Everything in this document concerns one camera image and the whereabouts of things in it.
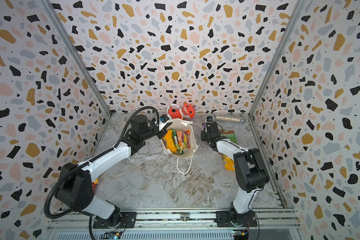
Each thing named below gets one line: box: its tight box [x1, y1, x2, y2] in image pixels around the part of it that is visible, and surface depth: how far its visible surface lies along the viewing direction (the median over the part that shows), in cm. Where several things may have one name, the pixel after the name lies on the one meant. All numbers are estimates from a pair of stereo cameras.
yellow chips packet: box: [221, 153, 236, 171], surface depth 92 cm
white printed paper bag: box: [180, 118, 199, 159], surface depth 82 cm
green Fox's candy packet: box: [170, 128, 184, 155], surface depth 91 cm
